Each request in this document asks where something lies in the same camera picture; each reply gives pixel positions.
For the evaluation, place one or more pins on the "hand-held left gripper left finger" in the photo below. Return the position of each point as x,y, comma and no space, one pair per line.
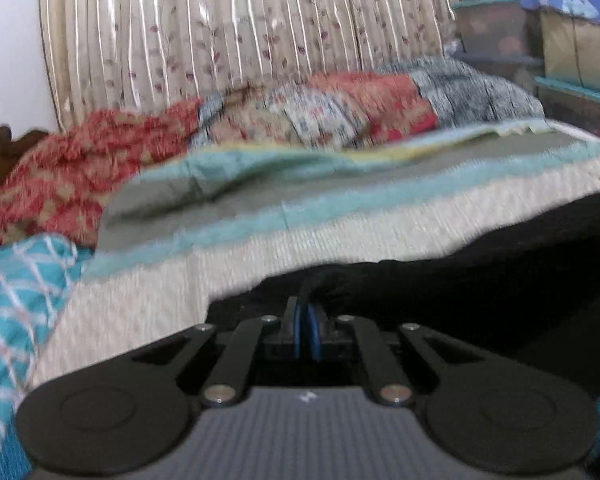
296,332

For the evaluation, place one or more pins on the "patterned teal grey bedsheet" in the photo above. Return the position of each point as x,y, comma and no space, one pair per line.
260,240

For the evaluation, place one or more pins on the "carved wooden headboard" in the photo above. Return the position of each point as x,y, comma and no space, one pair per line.
0,152

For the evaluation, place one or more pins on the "teal lattice print cloth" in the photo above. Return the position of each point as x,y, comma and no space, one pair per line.
15,305

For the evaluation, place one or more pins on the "brown cardboard box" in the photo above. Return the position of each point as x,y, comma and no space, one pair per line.
575,50

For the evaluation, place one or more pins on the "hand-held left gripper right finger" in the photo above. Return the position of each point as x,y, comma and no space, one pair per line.
314,332

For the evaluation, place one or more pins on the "black pants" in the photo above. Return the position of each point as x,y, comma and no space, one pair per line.
470,280

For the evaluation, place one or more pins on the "red floral patchwork quilt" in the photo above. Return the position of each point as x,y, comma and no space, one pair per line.
65,175

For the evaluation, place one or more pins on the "dark storage box teal lid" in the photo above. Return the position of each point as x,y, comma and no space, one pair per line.
580,105

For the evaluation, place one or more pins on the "beige leaf print curtain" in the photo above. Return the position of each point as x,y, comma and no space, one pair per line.
220,30

